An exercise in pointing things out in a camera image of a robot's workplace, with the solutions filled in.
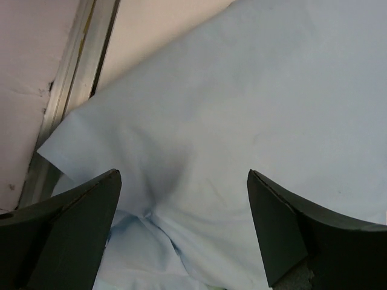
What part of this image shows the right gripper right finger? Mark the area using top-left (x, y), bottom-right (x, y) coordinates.
top-left (247, 170), bottom-right (386, 289)

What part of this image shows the aluminium table front rail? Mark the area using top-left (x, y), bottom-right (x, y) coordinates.
top-left (18, 0), bottom-right (120, 208)

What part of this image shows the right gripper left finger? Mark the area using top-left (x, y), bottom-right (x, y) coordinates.
top-left (1, 169), bottom-right (122, 289)

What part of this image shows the light blue pillowcase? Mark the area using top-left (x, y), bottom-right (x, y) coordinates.
top-left (39, 1), bottom-right (386, 289)

